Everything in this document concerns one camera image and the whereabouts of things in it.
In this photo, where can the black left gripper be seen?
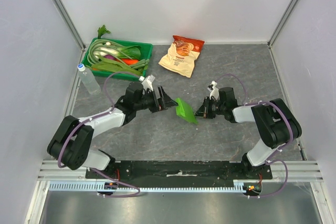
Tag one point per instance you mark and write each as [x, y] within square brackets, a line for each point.
[159, 99]

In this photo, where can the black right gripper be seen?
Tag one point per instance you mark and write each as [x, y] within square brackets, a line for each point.
[206, 107]

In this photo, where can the green paper box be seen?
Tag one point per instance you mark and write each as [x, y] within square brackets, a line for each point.
[185, 111]

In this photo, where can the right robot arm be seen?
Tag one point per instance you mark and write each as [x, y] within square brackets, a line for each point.
[275, 123]

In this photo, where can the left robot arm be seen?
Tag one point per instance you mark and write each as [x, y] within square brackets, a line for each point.
[71, 144]

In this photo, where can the green asparagus bunch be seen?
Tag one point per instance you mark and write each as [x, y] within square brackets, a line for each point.
[140, 65]

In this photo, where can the red and cream snack bag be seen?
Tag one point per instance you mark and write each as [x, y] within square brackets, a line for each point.
[181, 55]

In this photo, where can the orange carrot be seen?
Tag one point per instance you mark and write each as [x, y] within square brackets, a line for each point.
[130, 61]

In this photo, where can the bok choy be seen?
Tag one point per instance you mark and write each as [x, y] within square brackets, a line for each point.
[130, 52]

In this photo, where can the purple onion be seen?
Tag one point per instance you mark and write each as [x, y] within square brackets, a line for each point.
[109, 57]

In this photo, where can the green leafy vegetable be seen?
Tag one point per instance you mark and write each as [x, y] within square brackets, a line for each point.
[114, 67]

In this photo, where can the clear plastic water bottle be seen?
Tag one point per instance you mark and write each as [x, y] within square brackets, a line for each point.
[87, 78]

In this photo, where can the green long beans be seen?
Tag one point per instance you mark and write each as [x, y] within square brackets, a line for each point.
[92, 49]

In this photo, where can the celery leaf sprig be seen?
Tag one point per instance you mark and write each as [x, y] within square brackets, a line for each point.
[102, 31]

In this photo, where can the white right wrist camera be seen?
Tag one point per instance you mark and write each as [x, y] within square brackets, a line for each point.
[213, 90]

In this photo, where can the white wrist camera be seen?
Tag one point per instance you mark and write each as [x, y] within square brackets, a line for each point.
[213, 90]
[147, 82]

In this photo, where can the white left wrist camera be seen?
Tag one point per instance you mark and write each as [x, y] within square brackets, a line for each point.
[147, 82]

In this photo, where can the light blue cable duct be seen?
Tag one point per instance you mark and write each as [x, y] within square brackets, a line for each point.
[106, 186]

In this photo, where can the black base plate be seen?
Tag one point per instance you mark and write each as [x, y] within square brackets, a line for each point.
[184, 173]

